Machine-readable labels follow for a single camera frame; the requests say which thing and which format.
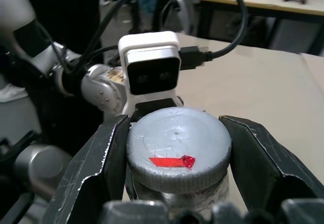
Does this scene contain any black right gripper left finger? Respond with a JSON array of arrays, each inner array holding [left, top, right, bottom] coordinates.
[[43, 114, 131, 224]]

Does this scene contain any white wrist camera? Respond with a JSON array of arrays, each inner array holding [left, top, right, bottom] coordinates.
[[117, 31, 183, 116]]

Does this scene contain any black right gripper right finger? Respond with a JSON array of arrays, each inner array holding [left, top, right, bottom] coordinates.
[[219, 115, 324, 211]]

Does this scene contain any silver jar lid with red tape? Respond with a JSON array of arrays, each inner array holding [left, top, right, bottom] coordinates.
[[126, 106, 232, 194]]

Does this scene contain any black and silver robot torso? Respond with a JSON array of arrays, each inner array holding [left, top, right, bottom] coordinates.
[[0, 0, 103, 224]]

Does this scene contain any silver background chair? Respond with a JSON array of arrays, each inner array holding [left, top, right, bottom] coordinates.
[[174, 0, 192, 34]]

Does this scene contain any clear plastic jar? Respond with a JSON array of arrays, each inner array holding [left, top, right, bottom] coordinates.
[[126, 168, 230, 211]]

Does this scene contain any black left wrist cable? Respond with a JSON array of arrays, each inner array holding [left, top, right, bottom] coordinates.
[[82, 0, 249, 71]]

